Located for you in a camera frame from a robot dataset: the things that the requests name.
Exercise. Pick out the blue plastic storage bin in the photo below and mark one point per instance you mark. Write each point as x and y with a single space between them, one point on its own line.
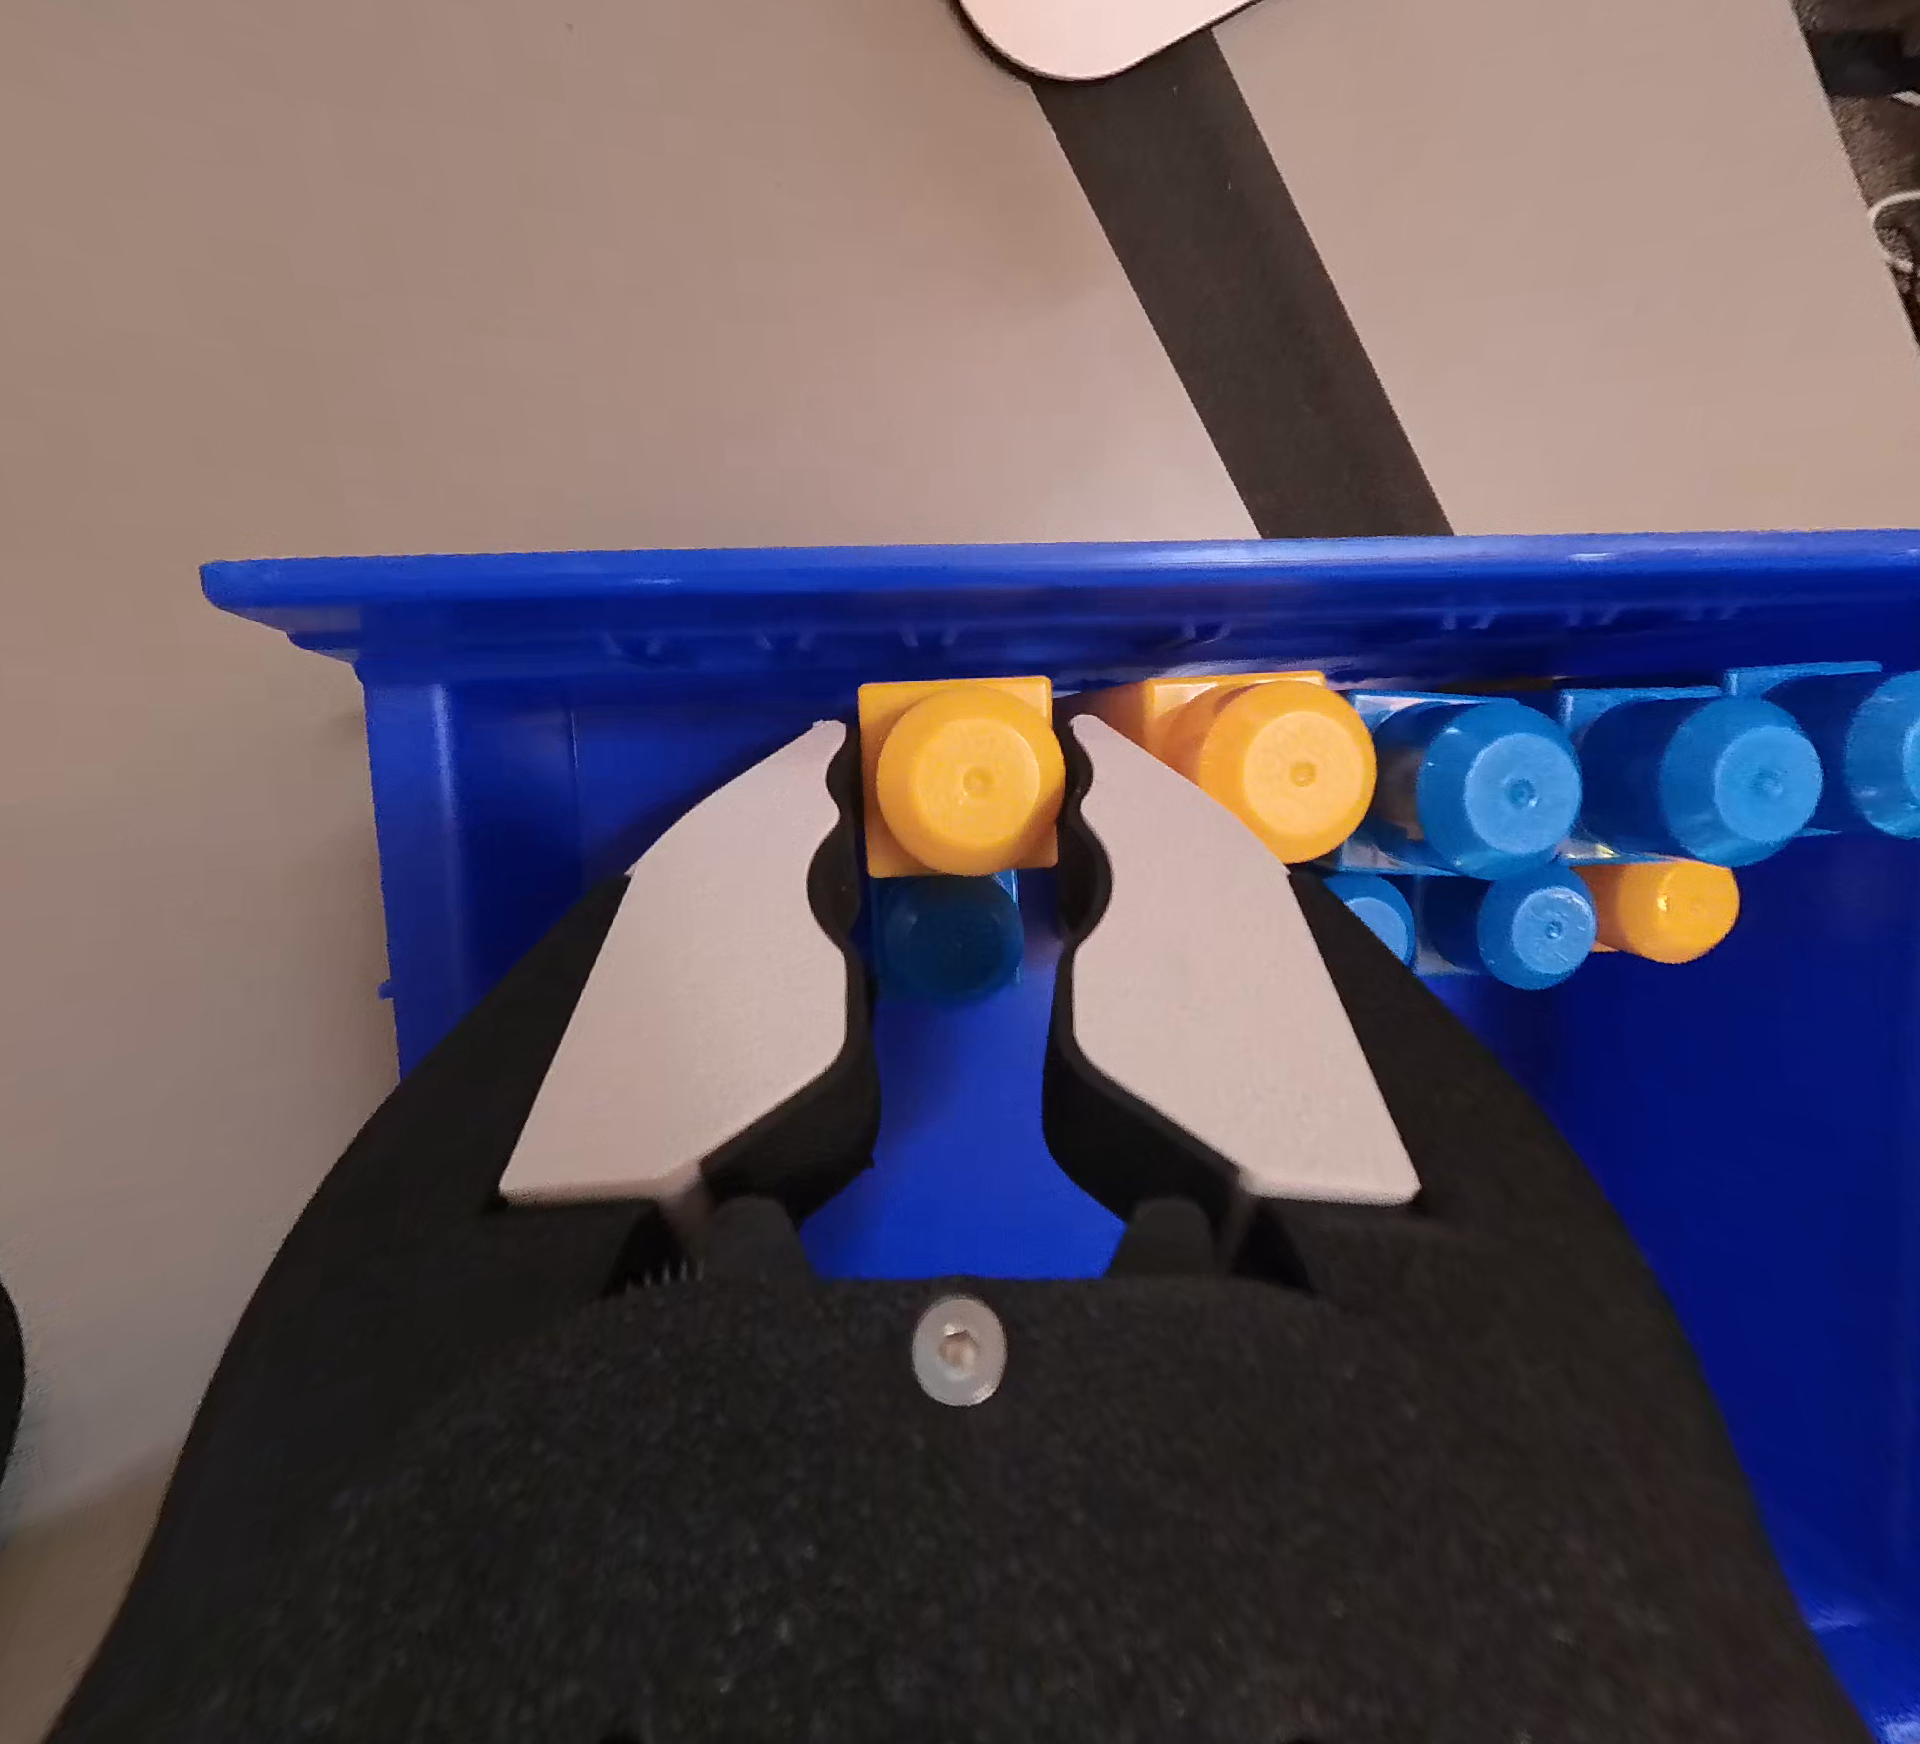
600 874

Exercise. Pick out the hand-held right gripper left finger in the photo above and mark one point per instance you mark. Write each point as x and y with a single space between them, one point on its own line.
675 1023

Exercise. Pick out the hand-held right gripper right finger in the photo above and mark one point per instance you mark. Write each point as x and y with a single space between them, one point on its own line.
1230 1023

